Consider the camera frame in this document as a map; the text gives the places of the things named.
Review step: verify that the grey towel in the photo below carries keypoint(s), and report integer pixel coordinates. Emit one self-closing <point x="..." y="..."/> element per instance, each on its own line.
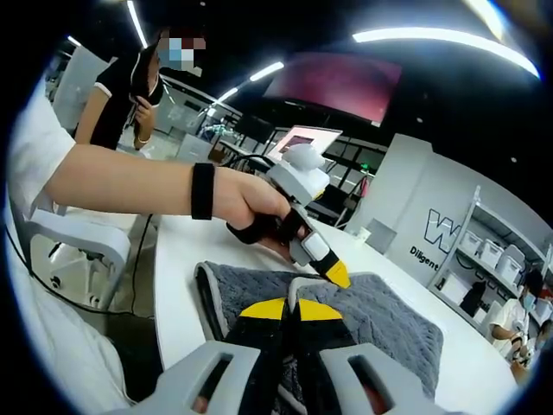
<point x="389" y="320"/>

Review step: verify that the open silver laptop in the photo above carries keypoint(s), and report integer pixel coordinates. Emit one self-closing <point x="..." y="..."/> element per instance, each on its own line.
<point x="322" y="138"/>

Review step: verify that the person's left hand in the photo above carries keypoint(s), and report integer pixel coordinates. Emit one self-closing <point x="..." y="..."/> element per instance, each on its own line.
<point x="246" y="203"/>

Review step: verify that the white paper cup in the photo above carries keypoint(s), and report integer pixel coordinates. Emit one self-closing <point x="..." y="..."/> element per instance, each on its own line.
<point x="365" y="235"/>

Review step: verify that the black monitor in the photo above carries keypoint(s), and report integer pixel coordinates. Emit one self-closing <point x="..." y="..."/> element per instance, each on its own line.
<point x="255" y="127"/>

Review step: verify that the grey chair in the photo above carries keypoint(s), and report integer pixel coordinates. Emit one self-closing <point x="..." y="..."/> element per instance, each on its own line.
<point x="382" y="235"/>

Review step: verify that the pink hanging garment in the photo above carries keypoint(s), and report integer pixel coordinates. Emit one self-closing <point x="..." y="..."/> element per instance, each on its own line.
<point x="365" y="186"/>

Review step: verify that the large red hanging screen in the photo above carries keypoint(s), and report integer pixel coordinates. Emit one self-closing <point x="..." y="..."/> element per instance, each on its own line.
<point x="337" y="86"/>

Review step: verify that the short ceiling light strip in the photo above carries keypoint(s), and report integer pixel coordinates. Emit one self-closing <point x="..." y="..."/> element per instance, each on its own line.
<point x="137" y="23"/>
<point x="266" y="71"/>
<point x="229" y="95"/>

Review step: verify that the large white box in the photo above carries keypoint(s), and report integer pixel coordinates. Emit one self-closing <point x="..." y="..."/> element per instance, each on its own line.
<point x="451" y="287"/>

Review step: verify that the black bag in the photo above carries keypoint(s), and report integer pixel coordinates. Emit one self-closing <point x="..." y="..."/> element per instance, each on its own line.
<point x="473" y="300"/>

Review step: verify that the long ceiling light strip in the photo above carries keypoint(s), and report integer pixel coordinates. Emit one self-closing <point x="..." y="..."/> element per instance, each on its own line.
<point x="389" y="34"/>

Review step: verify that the grey metal shelf rack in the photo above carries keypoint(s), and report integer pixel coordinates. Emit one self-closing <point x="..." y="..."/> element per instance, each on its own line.
<point x="488" y="269"/>

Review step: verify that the row of white storage boxes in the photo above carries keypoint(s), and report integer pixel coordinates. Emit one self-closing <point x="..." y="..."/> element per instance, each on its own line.
<point x="490" y="253"/>

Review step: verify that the person's white shirt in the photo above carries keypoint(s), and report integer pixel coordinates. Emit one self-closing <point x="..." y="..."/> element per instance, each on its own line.
<point x="65" y="346"/>

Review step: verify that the white office chair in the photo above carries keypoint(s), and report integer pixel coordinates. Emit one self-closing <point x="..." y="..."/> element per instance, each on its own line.
<point x="86" y="233"/>

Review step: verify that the pale high-back chair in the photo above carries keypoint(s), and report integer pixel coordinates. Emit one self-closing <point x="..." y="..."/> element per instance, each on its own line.
<point x="75" y="86"/>

